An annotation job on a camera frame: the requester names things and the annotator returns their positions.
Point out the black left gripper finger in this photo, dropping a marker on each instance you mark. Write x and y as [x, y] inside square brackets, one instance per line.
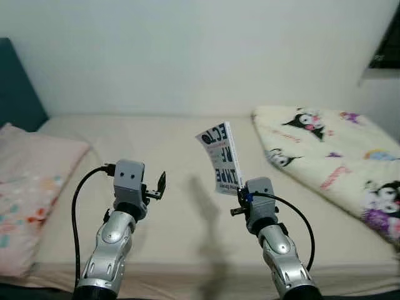
[161, 183]

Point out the white book black lettering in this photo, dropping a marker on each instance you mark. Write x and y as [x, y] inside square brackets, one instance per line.
[222, 159]

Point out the cream cartoon print blanket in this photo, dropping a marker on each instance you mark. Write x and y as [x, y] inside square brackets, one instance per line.
[337, 156]

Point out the pink dotted pillow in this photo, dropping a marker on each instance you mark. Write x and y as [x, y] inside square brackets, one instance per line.
[31, 187]

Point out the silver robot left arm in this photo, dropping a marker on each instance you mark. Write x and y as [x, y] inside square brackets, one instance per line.
[112, 250]

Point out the mattress with cream sheet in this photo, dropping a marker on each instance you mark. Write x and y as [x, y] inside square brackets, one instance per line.
[169, 237]

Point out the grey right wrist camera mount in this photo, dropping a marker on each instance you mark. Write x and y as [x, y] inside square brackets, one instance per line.
[261, 200]

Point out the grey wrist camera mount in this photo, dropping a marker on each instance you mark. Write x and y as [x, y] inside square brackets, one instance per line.
[261, 200]
[129, 178]

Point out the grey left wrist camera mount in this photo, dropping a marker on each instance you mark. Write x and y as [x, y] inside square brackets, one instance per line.
[129, 178]

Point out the black wall shelf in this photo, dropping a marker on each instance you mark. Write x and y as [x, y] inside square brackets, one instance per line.
[387, 44]

